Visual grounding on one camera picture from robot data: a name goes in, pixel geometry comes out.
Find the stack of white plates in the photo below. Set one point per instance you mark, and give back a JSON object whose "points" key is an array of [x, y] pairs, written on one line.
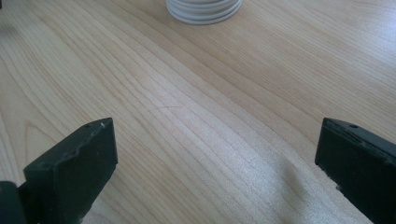
{"points": [[204, 11]]}

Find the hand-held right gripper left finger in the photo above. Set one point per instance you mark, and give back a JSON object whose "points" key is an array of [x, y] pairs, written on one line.
{"points": [[71, 171]]}

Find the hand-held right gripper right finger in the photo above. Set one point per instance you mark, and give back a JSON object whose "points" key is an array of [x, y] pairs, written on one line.
{"points": [[358, 165]]}

